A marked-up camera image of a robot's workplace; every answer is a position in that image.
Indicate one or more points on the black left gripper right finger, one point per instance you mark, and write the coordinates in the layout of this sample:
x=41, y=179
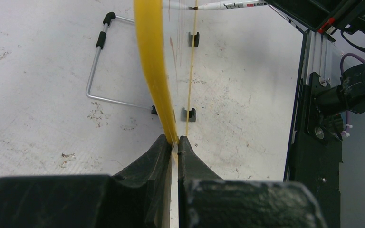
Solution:
x=208, y=201

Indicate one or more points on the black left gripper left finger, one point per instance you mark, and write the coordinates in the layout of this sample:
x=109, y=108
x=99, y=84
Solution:
x=136, y=197

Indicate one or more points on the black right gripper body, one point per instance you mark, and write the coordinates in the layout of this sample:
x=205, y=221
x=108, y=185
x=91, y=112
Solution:
x=317, y=15

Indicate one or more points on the white whiteboard marker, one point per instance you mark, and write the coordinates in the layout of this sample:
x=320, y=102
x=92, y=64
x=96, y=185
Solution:
x=226, y=5

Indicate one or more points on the yellow framed whiteboard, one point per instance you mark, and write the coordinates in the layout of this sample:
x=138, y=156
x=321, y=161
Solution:
x=167, y=61

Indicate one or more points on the black whiteboard foot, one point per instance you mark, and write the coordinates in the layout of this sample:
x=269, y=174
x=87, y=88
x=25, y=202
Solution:
x=188, y=115
x=193, y=39

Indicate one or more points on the metal wire whiteboard stand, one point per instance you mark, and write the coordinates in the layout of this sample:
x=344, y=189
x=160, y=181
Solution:
x=116, y=76

